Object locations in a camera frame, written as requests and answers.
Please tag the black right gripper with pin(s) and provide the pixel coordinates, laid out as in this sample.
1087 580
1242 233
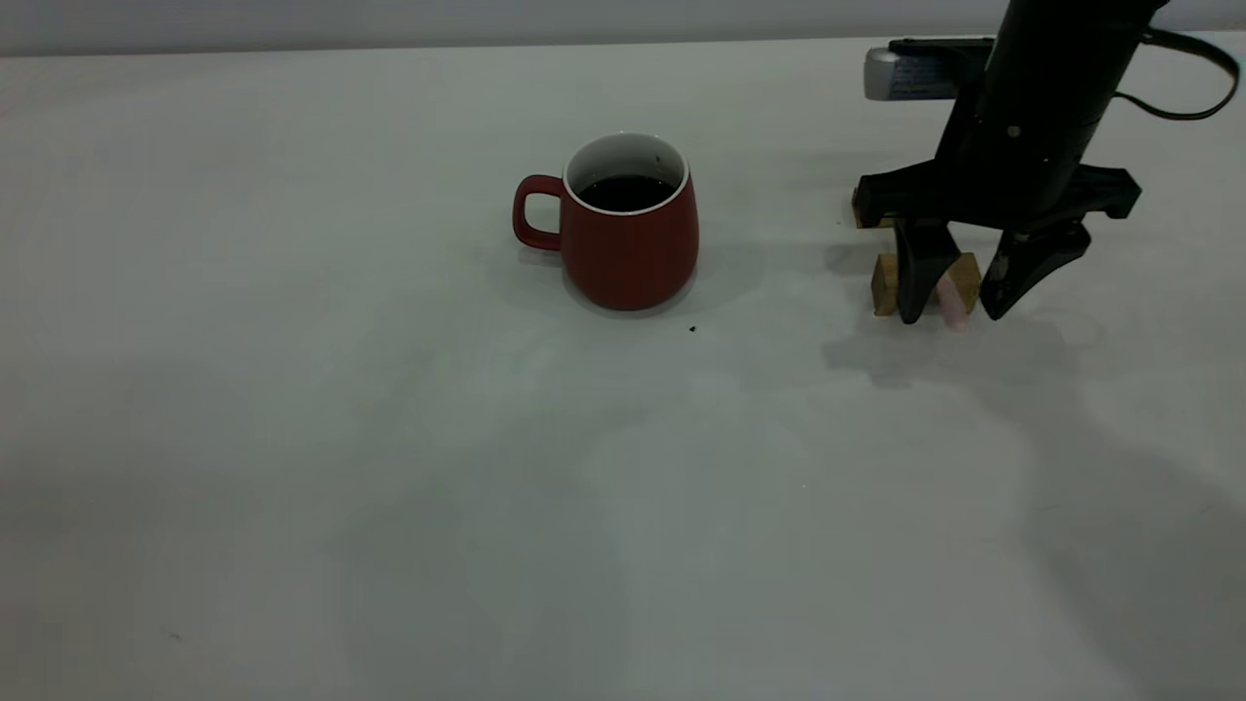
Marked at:
1032 127

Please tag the red ceramic mug with coffee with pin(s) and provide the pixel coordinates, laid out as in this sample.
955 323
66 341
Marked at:
628 253

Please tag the arched wooden block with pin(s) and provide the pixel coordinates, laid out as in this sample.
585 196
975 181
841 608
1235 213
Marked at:
884 284

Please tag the flat rectangular wooden block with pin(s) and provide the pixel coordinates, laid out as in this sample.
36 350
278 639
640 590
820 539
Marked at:
869 209

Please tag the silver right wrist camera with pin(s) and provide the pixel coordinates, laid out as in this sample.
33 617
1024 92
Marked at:
915 76

